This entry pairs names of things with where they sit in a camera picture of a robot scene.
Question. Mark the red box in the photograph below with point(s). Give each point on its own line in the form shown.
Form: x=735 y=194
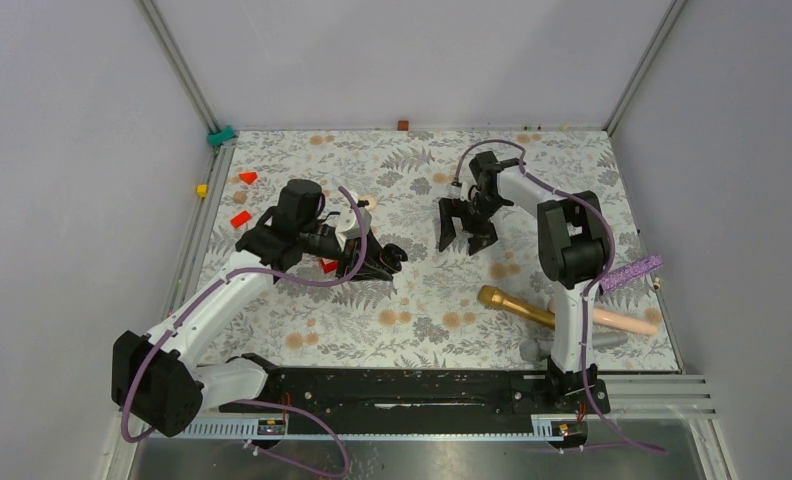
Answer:
x=328 y=266

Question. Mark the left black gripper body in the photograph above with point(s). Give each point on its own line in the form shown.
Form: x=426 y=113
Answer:
x=321 y=243

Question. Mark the grey microphone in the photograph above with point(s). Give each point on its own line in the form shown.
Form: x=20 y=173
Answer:
x=536 y=350

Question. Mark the pink microphone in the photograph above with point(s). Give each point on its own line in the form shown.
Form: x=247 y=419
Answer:
x=601 y=317

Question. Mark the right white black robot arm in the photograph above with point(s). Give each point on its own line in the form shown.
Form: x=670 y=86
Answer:
x=575 y=250

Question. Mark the black earbud case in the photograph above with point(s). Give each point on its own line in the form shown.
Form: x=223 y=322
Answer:
x=392 y=257

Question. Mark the purple glitter microphone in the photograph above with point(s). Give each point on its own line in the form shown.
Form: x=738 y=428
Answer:
x=626 y=274

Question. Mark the floral table mat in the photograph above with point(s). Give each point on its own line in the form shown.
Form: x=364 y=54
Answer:
x=428 y=316

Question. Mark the red triangular block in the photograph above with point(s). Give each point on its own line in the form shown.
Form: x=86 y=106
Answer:
x=248 y=177

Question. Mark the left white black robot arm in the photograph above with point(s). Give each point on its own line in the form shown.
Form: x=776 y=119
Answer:
x=157 y=380

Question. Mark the pink earbud charging case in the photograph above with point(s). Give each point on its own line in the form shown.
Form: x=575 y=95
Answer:
x=369 y=202

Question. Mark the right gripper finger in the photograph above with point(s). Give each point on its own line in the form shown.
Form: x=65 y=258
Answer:
x=481 y=238
x=449 y=210

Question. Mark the teal block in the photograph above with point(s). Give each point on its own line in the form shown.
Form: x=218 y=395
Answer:
x=219 y=138

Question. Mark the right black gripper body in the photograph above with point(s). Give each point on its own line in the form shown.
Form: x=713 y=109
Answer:
x=478 y=212

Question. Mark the gold microphone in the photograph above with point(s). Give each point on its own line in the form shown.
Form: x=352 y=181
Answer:
x=494 y=297

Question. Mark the red flat block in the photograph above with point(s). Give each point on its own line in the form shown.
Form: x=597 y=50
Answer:
x=241 y=219

